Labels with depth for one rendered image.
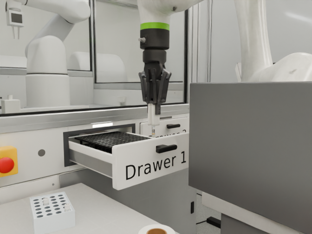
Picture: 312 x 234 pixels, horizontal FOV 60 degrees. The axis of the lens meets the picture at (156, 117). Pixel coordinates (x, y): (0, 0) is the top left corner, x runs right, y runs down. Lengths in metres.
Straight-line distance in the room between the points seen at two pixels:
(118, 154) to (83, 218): 0.17
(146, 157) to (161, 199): 0.54
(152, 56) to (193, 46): 0.50
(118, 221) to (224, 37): 2.20
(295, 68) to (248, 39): 0.25
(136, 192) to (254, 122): 0.60
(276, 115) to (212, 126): 0.19
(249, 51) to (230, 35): 1.58
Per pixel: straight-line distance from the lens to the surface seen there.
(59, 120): 0.89
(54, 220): 0.66
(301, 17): 2.34
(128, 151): 0.68
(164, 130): 1.14
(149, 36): 0.84
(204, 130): 0.80
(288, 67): 0.88
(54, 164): 0.90
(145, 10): 0.85
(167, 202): 1.28
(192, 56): 1.30
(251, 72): 1.01
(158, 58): 0.84
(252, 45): 1.04
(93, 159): 0.79
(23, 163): 0.87
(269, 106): 0.67
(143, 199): 1.16
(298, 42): 2.31
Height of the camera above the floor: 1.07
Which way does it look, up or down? 7 degrees down
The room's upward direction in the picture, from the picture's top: straight up
